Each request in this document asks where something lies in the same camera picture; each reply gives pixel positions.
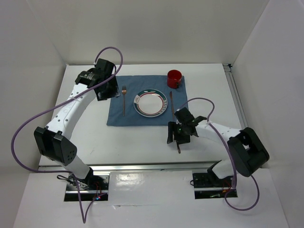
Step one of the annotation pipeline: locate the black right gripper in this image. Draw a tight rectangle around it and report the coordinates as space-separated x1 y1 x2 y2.
167 121 190 144

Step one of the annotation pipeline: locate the copper fork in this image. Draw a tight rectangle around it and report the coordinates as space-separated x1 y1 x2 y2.
122 85 127 116

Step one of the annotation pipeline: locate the blue cloth placemat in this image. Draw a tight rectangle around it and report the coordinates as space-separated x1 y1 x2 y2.
106 75 188 127

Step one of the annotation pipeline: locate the white plate with green rim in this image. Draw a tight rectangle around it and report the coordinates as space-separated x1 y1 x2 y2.
133 89 168 118

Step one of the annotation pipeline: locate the copper knife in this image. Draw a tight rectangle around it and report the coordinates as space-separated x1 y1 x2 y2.
169 91 175 121

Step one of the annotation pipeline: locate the red mug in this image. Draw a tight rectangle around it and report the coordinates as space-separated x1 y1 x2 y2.
167 69 182 89

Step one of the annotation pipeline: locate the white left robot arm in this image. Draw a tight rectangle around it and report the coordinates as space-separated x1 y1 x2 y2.
34 59 120 190

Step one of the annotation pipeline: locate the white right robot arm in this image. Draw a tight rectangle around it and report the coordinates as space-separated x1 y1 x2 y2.
167 107 270 186

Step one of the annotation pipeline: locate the aluminium table edge rail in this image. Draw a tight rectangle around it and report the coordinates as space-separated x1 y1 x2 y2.
37 161 261 173

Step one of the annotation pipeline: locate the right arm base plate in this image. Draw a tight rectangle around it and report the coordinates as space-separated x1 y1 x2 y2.
190 172 232 200

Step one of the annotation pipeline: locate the aluminium right side rail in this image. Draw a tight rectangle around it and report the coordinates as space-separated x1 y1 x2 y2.
223 63 259 167

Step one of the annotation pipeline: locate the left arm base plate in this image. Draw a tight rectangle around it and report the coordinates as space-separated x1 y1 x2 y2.
64 174 110 202

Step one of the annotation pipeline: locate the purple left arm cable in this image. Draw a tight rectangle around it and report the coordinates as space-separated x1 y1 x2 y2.
10 47 124 224

